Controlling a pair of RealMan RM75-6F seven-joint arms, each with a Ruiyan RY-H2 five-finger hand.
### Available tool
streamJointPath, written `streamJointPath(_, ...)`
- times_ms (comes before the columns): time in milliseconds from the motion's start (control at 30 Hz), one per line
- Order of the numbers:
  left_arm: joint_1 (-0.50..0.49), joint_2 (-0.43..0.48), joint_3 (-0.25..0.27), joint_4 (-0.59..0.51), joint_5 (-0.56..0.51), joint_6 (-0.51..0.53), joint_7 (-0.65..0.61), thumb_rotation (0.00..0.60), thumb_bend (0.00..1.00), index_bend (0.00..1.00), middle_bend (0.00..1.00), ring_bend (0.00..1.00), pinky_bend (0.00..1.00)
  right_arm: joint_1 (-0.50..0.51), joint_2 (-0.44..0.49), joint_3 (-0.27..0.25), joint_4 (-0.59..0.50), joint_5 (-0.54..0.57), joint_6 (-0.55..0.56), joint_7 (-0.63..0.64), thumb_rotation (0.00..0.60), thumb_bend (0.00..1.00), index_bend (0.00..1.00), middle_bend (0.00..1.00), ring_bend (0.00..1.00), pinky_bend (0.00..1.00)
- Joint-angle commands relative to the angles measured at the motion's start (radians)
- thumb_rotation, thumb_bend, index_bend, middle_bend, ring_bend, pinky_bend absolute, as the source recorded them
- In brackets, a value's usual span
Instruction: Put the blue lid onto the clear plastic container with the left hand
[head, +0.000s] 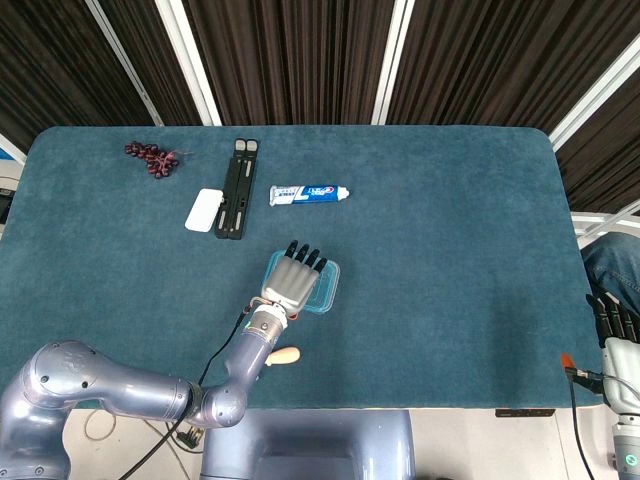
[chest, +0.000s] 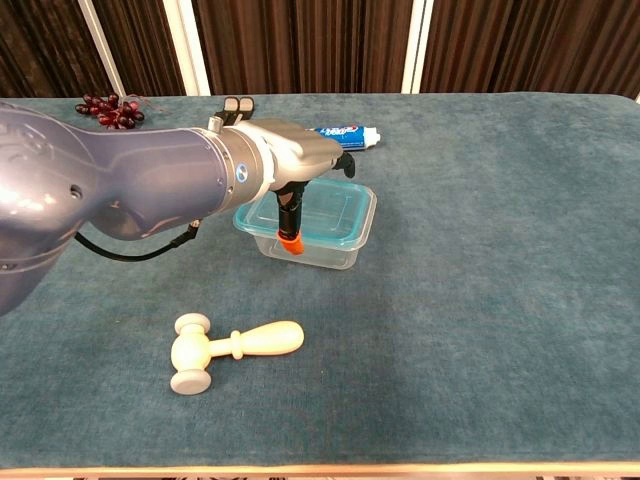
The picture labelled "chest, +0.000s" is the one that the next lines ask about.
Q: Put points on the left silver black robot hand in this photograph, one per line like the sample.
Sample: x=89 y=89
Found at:
x=300 y=150

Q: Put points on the translucent blue plastic lid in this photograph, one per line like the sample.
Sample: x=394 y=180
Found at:
x=345 y=210

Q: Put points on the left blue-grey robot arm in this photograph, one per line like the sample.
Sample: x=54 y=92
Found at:
x=125 y=180

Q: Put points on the blue white toothpaste tube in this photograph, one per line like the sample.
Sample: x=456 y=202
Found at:
x=360 y=137

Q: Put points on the black folding stand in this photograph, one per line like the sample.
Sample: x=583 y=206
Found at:
x=239 y=105

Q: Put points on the dark brown curtain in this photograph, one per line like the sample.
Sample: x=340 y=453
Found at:
x=300 y=45

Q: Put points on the bunch of red grapes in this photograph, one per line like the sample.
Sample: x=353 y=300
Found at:
x=112 y=115

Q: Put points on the teal fabric tablecloth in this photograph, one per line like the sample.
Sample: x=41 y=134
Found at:
x=450 y=300

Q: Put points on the cream wooden mallet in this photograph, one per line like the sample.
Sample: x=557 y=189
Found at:
x=192 y=350

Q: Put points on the wide white frame post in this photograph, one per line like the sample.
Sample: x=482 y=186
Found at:
x=417 y=50
x=187 y=50

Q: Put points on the thin white frame post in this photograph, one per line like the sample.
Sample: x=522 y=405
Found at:
x=102 y=50

